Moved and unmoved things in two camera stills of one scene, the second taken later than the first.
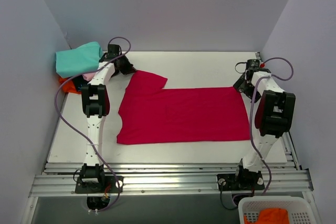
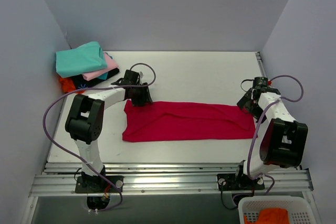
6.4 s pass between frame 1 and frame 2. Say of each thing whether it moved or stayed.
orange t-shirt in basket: stayed
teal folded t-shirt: stayed
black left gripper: moved
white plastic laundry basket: stayed
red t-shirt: moved
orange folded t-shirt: stayed
